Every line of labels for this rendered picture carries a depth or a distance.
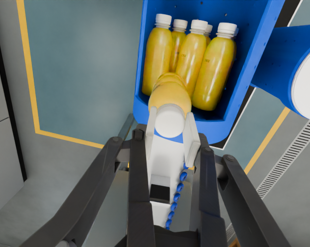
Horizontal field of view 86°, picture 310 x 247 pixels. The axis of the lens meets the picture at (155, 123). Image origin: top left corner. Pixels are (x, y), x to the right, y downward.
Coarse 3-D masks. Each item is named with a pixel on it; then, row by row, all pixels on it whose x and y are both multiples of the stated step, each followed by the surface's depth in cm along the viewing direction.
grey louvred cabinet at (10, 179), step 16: (0, 64) 156; (0, 80) 156; (0, 96) 160; (0, 112) 164; (0, 128) 168; (16, 128) 193; (0, 144) 173; (16, 144) 199; (0, 160) 178; (16, 160) 200; (0, 176) 183; (16, 176) 206; (0, 192) 188; (16, 192) 213; (0, 208) 194
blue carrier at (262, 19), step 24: (144, 0) 33; (168, 0) 45; (192, 0) 47; (216, 0) 46; (240, 0) 43; (264, 0) 38; (144, 24) 35; (216, 24) 48; (240, 24) 44; (264, 24) 28; (144, 48) 44; (240, 48) 45; (264, 48) 33; (240, 72) 32; (144, 96) 54; (240, 96) 35; (144, 120) 40; (216, 120) 36
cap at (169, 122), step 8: (160, 112) 20; (168, 112) 20; (176, 112) 20; (160, 120) 21; (168, 120) 20; (176, 120) 20; (184, 120) 20; (160, 128) 21; (168, 128) 21; (176, 128) 21; (168, 136) 21
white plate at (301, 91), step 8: (304, 64) 45; (296, 72) 47; (304, 72) 46; (296, 80) 47; (304, 80) 47; (296, 88) 48; (304, 88) 48; (296, 96) 49; (304, 96) 49; (296, 104) 51; (304, 104) 50; (304, 112) 52
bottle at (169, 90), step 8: (168, 72) 37; (160, 80) 31; (168, 80) 28; (176, 80) 29; (160, 88) 25; (168, 88) 24; (176, 88) 24; (184, 88) 27; (152, 96) 25; (160, 96) 23; (168, 96) 23; (176, 96) 23; (184, 96) 24; (152, 104) 24; (160, 104) 23; (168, 104) 22; (176, 104) 23; (184, 104) 23; (184, 112) 23
